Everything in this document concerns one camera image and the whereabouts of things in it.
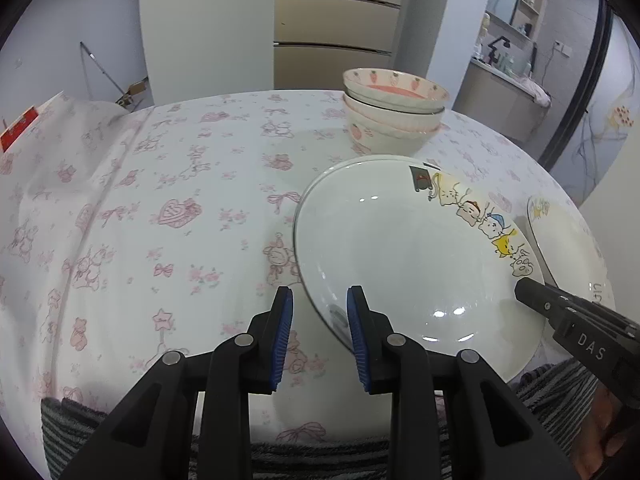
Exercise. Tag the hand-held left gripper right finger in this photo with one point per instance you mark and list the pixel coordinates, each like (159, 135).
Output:
(357, 340)

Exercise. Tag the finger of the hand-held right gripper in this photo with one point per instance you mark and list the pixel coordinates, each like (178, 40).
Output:
(535, 296)

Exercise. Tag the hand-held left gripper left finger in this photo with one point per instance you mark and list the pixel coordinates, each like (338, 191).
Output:
(282, 335)

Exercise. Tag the small white lettered plate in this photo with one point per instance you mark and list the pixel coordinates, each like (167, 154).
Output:
(565, 245)

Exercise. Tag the large white cartoon plate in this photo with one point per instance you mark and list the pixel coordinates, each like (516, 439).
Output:
(410, 260)

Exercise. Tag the pink ribbed bowl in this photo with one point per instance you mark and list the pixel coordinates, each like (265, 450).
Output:
(395, 142)

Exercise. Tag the white ribbed black-rimmed bowl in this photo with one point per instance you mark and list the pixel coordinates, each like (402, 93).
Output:
(380, 117)

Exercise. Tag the pink strawberry print bowl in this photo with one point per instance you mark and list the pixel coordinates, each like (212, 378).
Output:
(395, 91)

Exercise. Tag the person's right hand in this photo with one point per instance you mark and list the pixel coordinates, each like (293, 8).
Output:
(595, 435)

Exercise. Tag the grey striped garment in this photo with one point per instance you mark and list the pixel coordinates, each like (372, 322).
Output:
(320, 460)

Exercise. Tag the beige bathroom vanity cabinet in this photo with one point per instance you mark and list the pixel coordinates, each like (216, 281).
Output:
(495, 100)

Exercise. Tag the pink printed white tablecloth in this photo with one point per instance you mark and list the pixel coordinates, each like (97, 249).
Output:
(150, 185)

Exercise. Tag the pink towel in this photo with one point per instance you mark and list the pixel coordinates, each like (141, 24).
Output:
(535, 90)

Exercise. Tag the green bottle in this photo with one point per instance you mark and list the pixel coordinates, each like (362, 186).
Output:
(508, 62)

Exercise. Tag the black faucet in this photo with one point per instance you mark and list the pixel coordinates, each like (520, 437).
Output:
(495, 52)

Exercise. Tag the pale doll figure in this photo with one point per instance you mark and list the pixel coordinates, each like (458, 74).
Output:
(484, 35)

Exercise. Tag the small cardboard box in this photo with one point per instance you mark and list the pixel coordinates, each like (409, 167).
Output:
(134, 91)

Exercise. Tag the beige refrigerator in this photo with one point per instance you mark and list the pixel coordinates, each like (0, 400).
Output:
(340, 20)

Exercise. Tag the long metal rod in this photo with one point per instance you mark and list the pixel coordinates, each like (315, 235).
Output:
(102, 67)

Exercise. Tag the red and white box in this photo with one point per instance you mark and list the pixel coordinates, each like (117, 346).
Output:
(20, 125)

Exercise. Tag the floral wall decal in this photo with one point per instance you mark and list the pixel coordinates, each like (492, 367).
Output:
(622, 115)

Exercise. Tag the black door frame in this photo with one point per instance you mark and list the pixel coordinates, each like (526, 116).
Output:
(590, 70)

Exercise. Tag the white bathroom wall socket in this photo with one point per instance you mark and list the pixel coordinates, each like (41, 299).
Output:
(561, 48)

